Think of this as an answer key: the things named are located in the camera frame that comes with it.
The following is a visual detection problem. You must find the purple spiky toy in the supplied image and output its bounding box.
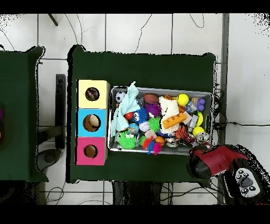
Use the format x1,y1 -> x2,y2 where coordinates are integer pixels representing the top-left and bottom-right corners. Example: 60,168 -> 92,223
144,102 -> 162,117

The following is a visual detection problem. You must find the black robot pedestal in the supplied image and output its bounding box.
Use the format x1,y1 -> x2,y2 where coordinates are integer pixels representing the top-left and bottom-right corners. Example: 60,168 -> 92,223
111,181 -> 163,205

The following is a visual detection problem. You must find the green spiky caterpillar toy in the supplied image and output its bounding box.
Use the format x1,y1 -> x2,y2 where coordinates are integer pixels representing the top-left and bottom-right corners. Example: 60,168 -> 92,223
148,116 -> 161,133

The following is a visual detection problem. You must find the mint green cloth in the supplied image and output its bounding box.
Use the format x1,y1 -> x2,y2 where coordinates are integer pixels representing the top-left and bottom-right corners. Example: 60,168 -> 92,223
109,81 -> 141,137

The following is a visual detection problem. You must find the brown toy football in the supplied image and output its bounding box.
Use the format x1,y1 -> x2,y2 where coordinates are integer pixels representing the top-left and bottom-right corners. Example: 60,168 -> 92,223
143,93 -> 159,104

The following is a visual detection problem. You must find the small soccer ball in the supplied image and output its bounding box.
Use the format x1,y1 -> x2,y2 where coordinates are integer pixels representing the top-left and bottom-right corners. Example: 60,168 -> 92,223
115,91 -> 127,104

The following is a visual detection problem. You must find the yellow tennis ball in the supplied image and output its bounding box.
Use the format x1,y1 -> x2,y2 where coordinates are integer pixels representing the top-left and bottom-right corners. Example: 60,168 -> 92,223
177,93 -> 190,107

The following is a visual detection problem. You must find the smooth yellow ball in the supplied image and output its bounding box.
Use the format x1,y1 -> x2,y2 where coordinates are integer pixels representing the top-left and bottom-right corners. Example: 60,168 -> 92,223
192,126 -> 205,137

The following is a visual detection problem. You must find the wooden box with three holes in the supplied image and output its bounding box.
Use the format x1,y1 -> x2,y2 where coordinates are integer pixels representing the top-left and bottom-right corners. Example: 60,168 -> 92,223
74,79 -> 111,166

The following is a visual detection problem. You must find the multicolour spiky caterpillar toy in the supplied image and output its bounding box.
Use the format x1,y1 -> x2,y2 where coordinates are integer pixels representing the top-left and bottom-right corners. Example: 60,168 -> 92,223
139,135 -> 165,156

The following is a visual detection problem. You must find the shallow mesh bin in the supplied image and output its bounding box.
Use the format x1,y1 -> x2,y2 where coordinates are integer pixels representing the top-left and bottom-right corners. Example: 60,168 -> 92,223
107,85 -> 214,156

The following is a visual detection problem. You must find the cream yellow cloth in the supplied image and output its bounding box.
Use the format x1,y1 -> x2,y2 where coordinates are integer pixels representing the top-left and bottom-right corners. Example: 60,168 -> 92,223
158,96 -> 181,134

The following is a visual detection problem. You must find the black stand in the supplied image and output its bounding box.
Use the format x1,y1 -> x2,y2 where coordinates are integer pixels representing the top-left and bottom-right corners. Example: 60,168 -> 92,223
37,73 -> 66,172

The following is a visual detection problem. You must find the dark green side tablecloth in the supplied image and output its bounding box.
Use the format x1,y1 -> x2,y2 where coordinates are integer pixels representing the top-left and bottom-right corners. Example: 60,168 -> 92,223
0,46 -> 49,183

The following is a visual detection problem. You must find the orange toy brick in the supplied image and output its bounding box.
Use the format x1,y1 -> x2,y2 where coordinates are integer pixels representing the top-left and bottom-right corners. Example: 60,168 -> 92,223
161,112 -> 188,129

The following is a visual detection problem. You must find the green puffer ball with eyes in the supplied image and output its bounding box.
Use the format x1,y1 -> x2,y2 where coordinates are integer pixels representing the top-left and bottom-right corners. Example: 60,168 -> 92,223
114,130 -> 137,150

